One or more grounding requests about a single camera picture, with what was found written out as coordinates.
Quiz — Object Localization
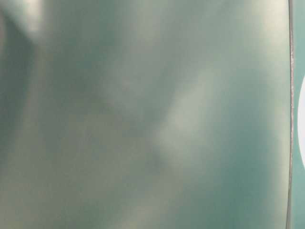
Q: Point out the large blurred green-grey object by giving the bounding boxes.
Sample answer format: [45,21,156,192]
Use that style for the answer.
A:
[0,0,291,229]

